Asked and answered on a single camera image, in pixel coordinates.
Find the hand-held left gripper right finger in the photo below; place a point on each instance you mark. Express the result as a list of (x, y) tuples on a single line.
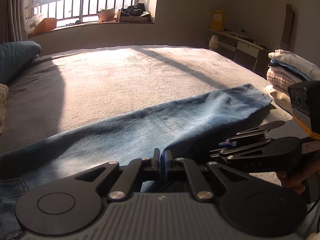
[(168, 162)]

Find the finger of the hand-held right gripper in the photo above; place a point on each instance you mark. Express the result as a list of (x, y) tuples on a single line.
[(250, 136), (245, 150)]

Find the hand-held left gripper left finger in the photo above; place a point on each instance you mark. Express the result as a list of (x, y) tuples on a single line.
[(157, 160)]

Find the blue denim jeans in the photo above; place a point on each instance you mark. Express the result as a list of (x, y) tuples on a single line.
[(150, 122)]

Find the dark clothes pile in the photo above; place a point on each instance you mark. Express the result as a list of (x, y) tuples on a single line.
[(132, 9)]

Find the person's right hand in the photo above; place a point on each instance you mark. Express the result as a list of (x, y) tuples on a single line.
[(295, 180)]

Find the cream folded garment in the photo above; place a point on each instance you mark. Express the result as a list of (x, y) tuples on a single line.
[(278, 97)]

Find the grey blanket bed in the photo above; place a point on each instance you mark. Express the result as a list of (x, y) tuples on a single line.
[(125, 80)]

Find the white folded garment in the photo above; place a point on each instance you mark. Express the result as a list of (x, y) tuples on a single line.
[(295, 61)]

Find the white desk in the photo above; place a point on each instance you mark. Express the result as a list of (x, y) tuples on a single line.
[(246, 47)]

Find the white ribbed ornament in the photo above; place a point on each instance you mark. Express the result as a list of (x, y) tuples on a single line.
[(214, 43)]

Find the yellow box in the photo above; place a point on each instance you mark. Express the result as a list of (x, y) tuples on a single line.
[(217, 20)]

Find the cardboard box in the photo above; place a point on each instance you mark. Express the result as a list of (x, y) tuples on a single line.
[(135, 18)]

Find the pink pot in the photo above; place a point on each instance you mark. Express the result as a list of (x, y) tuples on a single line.
[(106, 15)]

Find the beige pants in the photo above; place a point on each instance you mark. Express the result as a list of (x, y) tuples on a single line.
[(3, 105)]

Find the orange bag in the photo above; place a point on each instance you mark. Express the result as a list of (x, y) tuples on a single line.
[(45, 26)]

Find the blue pillow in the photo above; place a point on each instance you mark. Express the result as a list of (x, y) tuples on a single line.
[(15, 55)]

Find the white plastic bag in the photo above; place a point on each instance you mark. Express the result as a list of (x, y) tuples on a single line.
[(33, 21)]

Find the beige curtain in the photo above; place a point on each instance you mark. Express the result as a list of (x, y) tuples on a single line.
[(17, 17)]

